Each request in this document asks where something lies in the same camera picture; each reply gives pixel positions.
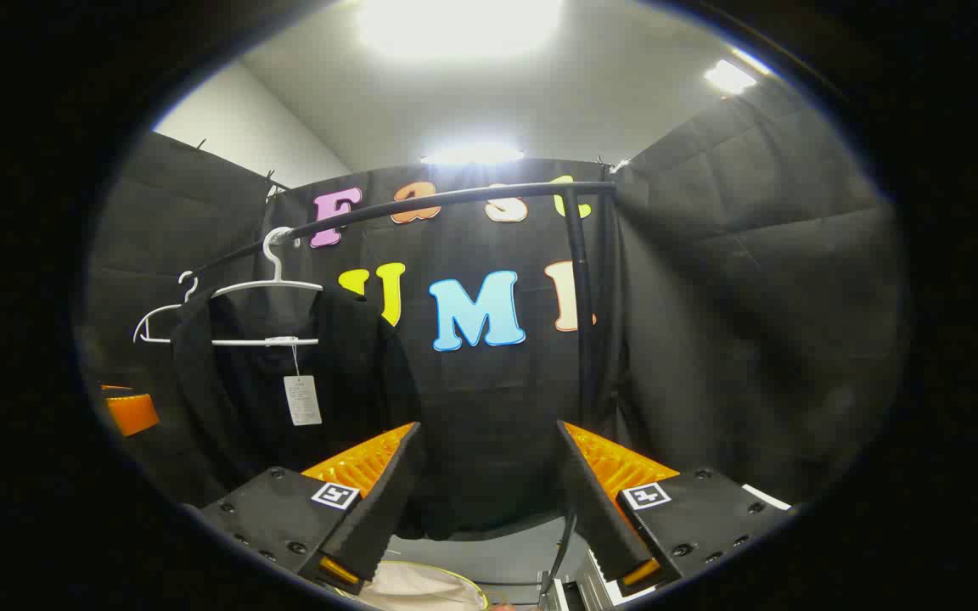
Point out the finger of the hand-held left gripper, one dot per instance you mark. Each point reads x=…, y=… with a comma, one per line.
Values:
x=132, y=413

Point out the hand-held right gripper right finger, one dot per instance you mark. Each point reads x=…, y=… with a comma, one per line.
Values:
x=604, y=518

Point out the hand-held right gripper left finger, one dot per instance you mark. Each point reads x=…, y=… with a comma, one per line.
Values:
x=379, y=518

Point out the white laundry hamper yellow rim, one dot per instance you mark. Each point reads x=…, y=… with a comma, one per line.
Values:
x=421, y=590

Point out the black knit garment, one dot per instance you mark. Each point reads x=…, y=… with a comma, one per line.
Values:
x=345, y=365

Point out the white plastic hanger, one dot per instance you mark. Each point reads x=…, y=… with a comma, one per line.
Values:
x=188, y=293
x=272, y=263

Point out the black metal clothes rack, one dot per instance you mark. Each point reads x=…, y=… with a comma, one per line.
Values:
x=578, y=280

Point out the long ceiling light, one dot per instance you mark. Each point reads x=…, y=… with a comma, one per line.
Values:
x=472, y=154

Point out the small ceiling light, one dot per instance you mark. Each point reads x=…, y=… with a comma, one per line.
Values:
x=728, y=76

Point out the large ceiling light panel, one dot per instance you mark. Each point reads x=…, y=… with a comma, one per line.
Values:
x=455, y=25

